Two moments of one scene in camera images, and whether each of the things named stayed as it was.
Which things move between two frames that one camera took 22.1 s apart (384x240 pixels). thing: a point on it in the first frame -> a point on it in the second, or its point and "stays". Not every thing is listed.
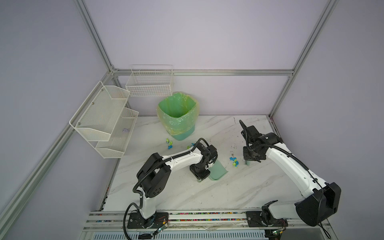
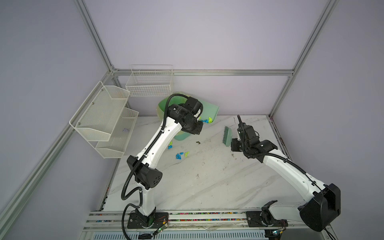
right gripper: [246, 157] -> [232, 146]
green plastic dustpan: [217, 170] -> [209, 110]
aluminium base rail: [114, 225] stays
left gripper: [202, 176] -> [197, 130]
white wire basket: [148, 80] stays
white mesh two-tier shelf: [103, 120] stays
